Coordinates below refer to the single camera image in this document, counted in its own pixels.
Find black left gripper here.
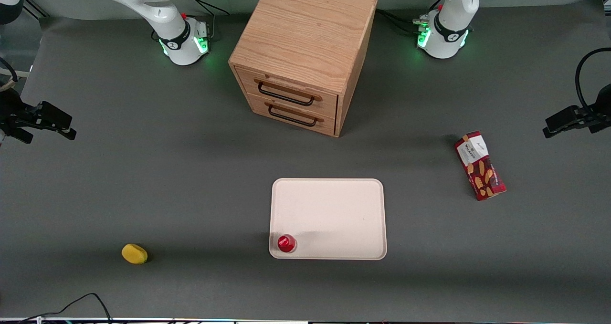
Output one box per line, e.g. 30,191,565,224
542,83,611,139

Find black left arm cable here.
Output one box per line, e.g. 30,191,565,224
575,47,611,111

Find long black drawer handle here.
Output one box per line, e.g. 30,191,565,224
254,78,322,107

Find black right base cables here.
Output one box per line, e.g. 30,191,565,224
183,0,230,39

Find beige rectangular tray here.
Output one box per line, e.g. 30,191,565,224
269,178,388,261

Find red cookie box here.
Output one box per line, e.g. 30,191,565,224
454,131,507,201

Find oak wooden drawer cabinet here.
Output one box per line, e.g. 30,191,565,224
228,0,378,138

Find black left base cables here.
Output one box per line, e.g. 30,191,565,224
376,0,445,34

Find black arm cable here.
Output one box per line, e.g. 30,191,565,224
575,47,611,111
0,57,19,83

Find black base cables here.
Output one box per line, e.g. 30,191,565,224
376,0,445,34
183,0,230,39

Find short black drawer handle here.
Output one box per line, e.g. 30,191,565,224
264,102,325,127

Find plain wooden drawer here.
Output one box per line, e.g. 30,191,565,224
246,93,337,137

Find wooden drawer with notch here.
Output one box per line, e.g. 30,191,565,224
235,67,339,120

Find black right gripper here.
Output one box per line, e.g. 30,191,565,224
0,89,77,144

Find yellow lemon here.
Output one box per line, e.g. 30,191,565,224
121,243,148,265

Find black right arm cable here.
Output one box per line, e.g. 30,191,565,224
0,57,19,83

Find black cable at table edge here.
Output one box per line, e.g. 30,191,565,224
18,293,113,324

